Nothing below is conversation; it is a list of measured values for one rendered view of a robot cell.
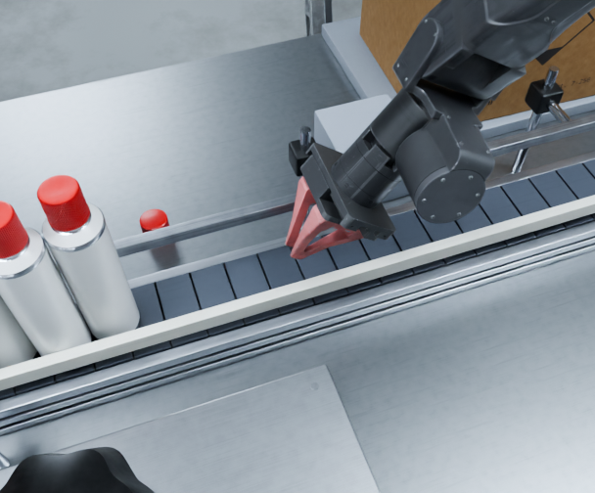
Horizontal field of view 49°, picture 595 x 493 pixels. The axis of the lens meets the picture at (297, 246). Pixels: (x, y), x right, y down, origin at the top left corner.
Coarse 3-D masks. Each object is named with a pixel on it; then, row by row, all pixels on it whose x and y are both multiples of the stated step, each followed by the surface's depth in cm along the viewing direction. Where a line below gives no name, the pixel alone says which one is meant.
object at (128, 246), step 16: (544, 128) 73; (560, 128) 73; (576, 128) 74; (592, 128) 75; (496, 144) 72; (512, 144) 72; (528, 144) 73; (240, 208) 66; (256, 208) 66; (272, 208) 66; (288, 208) 67; (176, 224) 65; (192, 224) 65; (208, 224) 65; (224, 224) 66; (240, 224) 67; (128, 240) 64; (144, 240) 64; (160, 240) 64; (176, 240) 65
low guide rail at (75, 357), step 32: (512, 224) 71; (544, 224) 73; (384, 256) 69; (416, 256) 69; (288, 288) 66; (320, 288) 67; (192, 320) 64; (224, 320) 65; (64, 352) 62; (96, 352) 62; (0, 384) 61
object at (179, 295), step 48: (528, 192) 79; (576, 192) 79; (384, 240) 74; (432, 240) 74; (528, 240) 75; (144, 288) 70; (192, 288) 70; (240, 288) 70; (192, 336) 67; (48, 384) 64
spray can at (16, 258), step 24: (0, 216) 50; (0, 240) 50; (24, 240) 52; (0, 264) 52; (24, 264) 52; (48, 264) 55; (0, 288) 54; (24, 288) 54; (48, 288) 55; (24, 312) 56; (48, 312) 57; (72, 312) 60; (48, 336) 60; (72, 336) 62
